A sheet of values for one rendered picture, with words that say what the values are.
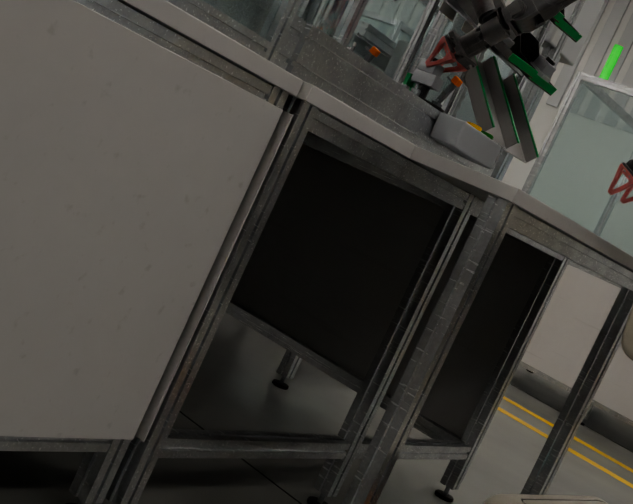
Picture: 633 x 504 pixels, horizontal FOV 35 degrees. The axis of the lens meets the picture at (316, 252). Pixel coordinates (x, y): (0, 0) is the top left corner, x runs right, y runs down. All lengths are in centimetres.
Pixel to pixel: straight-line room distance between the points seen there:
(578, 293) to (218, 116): 497
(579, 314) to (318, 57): 471
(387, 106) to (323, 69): 25
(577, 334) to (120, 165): 509
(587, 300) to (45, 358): 509
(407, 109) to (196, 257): 65
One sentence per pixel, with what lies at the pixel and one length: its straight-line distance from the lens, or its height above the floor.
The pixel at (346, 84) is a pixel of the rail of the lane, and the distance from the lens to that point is 195.
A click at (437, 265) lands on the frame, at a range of 237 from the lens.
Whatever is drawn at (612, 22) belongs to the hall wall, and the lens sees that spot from 1218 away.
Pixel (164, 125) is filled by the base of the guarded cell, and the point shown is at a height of 70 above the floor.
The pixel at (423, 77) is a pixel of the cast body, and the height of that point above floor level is 104.
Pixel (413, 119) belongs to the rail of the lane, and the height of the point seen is 91.
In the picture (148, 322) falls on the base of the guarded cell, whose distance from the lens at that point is 170.
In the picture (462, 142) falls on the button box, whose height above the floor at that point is 92.
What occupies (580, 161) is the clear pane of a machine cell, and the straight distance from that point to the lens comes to 666.
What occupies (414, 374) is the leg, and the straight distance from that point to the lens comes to 200.
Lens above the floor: 74
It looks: 4 degrees down
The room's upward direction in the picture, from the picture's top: 25 degrees clockwise
